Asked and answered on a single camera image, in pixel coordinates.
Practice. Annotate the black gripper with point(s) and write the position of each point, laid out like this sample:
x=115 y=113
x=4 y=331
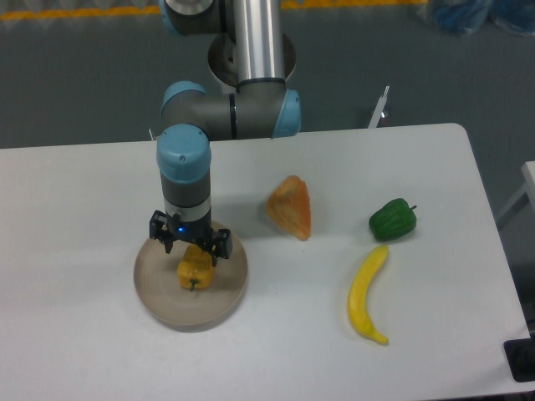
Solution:
x=167 y=229

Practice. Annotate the green bell pepper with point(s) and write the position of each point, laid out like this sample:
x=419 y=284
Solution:
x=393 y=220

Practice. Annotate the blue plastic bag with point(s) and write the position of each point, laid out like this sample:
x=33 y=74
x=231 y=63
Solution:
x=466 y=17

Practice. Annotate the yellow bell pepper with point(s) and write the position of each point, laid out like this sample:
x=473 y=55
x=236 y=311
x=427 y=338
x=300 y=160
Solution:
x=195 y=269

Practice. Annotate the white frame strut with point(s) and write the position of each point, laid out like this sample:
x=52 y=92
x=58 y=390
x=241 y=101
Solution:
x=379 y=112

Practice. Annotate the beige round plate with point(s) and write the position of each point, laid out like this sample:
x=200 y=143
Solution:
x=158 y=288

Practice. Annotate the yellow banana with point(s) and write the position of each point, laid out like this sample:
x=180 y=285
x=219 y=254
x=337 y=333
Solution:
x=357 y=309

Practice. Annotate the black device at table edge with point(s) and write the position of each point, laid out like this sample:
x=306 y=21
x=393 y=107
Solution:
x=520 y=357

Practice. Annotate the white furniture edge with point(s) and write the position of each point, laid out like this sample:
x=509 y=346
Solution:
x=520 y=199

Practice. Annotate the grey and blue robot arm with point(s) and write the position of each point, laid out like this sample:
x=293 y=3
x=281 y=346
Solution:
x=262 y=106

